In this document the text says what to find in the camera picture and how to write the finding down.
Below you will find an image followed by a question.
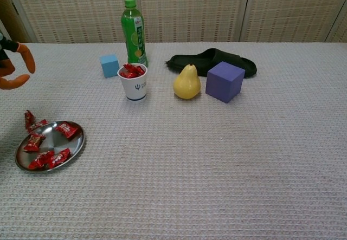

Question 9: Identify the round metal plate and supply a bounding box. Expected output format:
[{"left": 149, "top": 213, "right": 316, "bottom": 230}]
[{"left": 15, "top": 120, "right": 86, "bottom": 173}]

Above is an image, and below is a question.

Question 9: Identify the yellow pear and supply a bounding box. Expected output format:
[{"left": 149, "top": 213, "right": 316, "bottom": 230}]
[{"left": 173, "top": 63, "right": 202, "bottom": 100}]

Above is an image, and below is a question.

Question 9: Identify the black slipper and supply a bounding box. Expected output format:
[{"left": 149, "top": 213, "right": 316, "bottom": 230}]
[{"left": 164, "top": 48, "right": 258, "bottom": 80}]

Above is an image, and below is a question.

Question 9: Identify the white paper cup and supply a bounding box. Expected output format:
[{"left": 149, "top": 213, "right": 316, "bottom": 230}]
[{"left": 117, "top": 63, "right": 148, "bottom": 103}]

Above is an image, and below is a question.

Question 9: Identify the woven fringed tablecloth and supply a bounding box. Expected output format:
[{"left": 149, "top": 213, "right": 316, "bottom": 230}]
[{"left": 0, "top": 41, "right": 347, "bottom": 240}]

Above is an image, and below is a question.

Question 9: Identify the woven folding screen panel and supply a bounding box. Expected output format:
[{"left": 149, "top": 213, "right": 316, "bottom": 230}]
[
  {"left": 240, "top": 0, "right": 347, "bottom": 43},
  {"left": 325, "top": 0, "right": 347, "bottom": 43},
  {"left": 131, "top": 0, "right": 252, "bottom": 43},
  {"left": 8, "top": 0, "right": 135, "bottom": 44}
]

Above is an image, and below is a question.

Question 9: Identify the purple foam cube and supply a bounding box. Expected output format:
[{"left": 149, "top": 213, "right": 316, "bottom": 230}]
[{"left": 205, "top": 61, "right": 246, "bottom": 104}]

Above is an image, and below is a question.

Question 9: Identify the light blue foam cube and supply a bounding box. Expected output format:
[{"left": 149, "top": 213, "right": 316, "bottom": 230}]
[{"left": 99, "top": 54, "right": 120, "bottom": 79}]

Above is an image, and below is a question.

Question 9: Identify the brown wooden board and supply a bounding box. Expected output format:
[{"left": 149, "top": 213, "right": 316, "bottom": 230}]
[{"left": 0, "top": 0, "right": 30, "bottom": 44}]

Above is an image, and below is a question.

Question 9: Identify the green drink bottle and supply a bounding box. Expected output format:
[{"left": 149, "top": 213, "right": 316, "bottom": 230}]
[{"left": 120, "top": 0, "right": 149, "bottom": 68}]

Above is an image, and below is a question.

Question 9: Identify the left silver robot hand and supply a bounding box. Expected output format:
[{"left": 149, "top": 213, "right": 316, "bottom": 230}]
[{"left": 0, "top": 30, "right": 36, "bottom": 90}]

